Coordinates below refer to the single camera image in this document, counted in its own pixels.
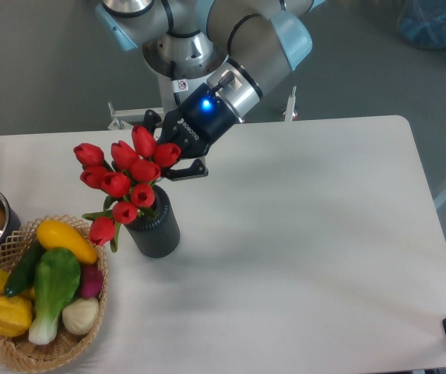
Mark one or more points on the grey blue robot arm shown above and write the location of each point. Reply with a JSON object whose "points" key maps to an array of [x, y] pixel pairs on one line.
{"points": [[264, 41]]}

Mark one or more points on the green bok choy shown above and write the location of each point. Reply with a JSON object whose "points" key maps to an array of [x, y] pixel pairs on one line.
{"points": [[57, 278]]}

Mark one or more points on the woven wicker basket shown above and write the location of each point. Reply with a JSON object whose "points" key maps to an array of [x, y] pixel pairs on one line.
{"points": [[17, 353]]}

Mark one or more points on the white garlic bulb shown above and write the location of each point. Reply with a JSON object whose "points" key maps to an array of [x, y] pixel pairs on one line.
{"points": [[79, 316]]}

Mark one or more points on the blue plastic bag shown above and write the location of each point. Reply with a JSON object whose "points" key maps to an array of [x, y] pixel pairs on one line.
{"points": [[423, 24]]}

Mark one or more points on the dark grey ribbed vase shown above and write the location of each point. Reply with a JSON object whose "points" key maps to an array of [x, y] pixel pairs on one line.
{"points": [[159, 237]]}

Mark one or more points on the yellow squash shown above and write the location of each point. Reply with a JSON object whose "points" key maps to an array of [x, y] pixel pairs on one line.
{"points": [[54, 234]]}

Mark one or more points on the green cucumber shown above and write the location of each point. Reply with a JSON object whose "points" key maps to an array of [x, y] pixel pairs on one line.
{"points": [[22, 275]]}

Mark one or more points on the yellow bell pepper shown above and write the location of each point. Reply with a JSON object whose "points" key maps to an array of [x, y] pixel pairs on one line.
{"points": [[16, 316]]}

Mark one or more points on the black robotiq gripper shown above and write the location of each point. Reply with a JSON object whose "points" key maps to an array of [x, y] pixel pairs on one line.
{"points": [[194, 126]]}

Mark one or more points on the red tulip bouquet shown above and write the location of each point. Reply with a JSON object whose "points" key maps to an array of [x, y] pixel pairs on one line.
{"points": [[127, 181]]}

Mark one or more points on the purple radish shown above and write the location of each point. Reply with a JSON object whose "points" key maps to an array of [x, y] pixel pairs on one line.
{"points": [[91, 282]]}

